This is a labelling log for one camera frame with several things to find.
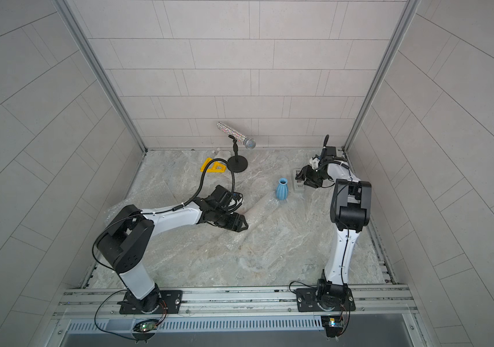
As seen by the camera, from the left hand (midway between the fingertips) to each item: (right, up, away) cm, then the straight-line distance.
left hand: (244, 224), depth 88 cm
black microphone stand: (-5, +25, +20) cm, 33 cm away
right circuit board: (+30, -26, -20) cm, 45 cm away
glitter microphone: (+2, +34, +1) cm, 34 cm away
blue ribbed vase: (+16, +14, +3) cm, 22 cm away
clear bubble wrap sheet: (-16, -8, -5) cm, 18 cm away
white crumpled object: (-12, +30, +23) cm, 40 cm away
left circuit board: (-28, -24, -24) cm, 44 cm away
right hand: (+27, +20, +12) cm, 35 cm away
